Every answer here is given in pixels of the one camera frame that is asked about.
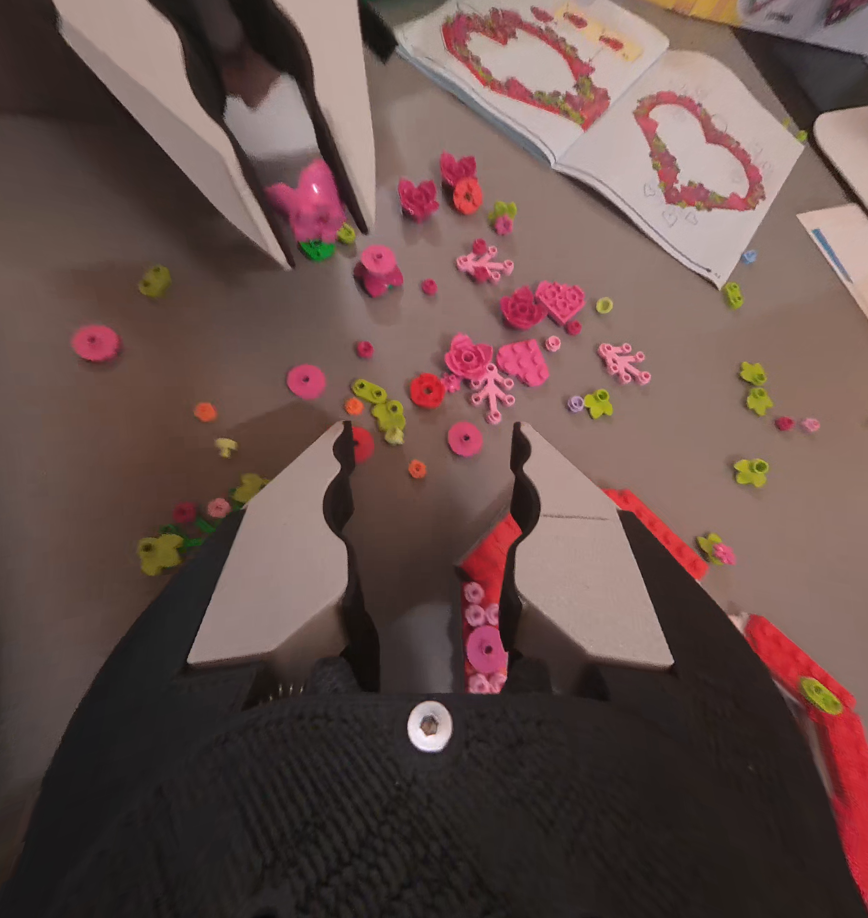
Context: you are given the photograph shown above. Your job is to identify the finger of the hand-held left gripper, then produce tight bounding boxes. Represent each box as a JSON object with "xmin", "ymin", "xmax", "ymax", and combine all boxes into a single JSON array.
[
  {"xmin": 52, "ymin": 0, "xmax": 296, "ymax": 272},
  {"xmin": 246, "ymin": 0, "xmax": 377, "ymax": 236}
]

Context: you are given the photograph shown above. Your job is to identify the open instruction booklet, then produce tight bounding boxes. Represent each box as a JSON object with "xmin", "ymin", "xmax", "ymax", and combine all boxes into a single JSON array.
[{"xmin": 394, "ymin": 0, "xmax": 806, "ymax": 289}]

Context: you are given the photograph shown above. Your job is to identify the pink heart brick plate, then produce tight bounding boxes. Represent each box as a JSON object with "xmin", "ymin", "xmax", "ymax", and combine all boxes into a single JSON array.
[
  {"xmin": 496, "ymin": 339, "xmax": 551, "ymax": 388},
  {"xmin": 534, "ymin": 281, "xmax": 587, "ymax": 325}
]

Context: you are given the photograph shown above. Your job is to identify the light pink branch brick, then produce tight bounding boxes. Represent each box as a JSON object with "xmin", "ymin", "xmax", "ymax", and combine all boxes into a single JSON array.
[
  {"xmin": 597, "ymin": 342, "xmax": 652, "ymax": 387},
  {"xmin": 470, "ymin": 364, "xmax": 517, "ymax": 426},
  {"xmin": 455, "ymin": 240, "xmax": 515, "ymax": 284}
]

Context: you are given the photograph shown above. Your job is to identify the clear bag with printed sheet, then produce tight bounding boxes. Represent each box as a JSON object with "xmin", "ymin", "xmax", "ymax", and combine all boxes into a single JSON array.
[{"xmin": 797, "ymin": 203, "xmax": 868, "ymax": 360}]

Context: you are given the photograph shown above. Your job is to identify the scattered small loose bricks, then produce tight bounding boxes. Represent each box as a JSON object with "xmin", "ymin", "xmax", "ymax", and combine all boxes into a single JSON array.
[{"xmin": 136, "ymin": 201, "xmax": 868, "ymax": 578}]

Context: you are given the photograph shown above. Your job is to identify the bright pink rose brick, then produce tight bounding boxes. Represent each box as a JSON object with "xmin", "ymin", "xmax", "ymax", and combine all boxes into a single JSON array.
[{"xmin": 444, "ymin": 333, "xmax": 494, "ymax": 381}]

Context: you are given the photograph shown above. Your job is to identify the magenta rose with disc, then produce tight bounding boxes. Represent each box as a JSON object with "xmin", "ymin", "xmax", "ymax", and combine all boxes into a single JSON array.
[{"xmin": 353, "ymin": 245, "xmax": 405, "ymax": 298}]

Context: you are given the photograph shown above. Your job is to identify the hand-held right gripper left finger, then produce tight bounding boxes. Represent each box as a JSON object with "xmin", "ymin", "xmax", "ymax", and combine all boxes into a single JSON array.
[{"xmin": 187, "ymin": 420, "xmax": 382, "ymax": 693}]

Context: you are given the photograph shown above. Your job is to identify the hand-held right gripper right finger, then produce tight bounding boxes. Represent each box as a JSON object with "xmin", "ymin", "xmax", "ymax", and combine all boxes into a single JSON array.
[{"xmin": 502, "ymin": 422, "xmax": 676, "ymax": 694}]

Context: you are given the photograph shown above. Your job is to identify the red heart brick frame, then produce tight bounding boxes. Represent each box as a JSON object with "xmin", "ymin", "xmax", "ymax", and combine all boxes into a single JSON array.
[{"xmin": 454, "ymin": 488, "xmax": 868, "ymax": 915}]

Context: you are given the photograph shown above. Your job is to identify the beige panel on white stand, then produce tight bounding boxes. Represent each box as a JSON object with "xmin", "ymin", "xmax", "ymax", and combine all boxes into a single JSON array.
[{"xmin": 813, "ymin": 104, "xmax": 868, "ymax": 241}]

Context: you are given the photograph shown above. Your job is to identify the yellow toy set box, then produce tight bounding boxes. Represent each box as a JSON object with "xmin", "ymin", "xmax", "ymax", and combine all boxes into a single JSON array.
[{"xmin": 645, "ymin": 0, "xmax": 868, "ymax": 60}]

